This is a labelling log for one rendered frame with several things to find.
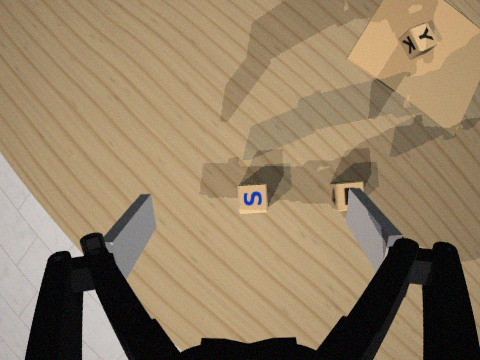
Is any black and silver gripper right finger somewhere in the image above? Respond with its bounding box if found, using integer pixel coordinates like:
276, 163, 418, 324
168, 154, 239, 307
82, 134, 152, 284
309, 188, 480, 360

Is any wooden letter block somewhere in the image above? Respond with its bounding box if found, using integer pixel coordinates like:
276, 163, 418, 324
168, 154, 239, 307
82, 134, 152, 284
330, 181, 364, 211
399, 22, 439, 60
238, 183, 268, 214

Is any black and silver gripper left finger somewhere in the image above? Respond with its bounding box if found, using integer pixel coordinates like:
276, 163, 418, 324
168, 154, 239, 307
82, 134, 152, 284
25, 194, 186, 360

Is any tan square mat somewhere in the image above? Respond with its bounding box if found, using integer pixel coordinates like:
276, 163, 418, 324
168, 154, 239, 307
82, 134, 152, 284
346, 0, 480, 137

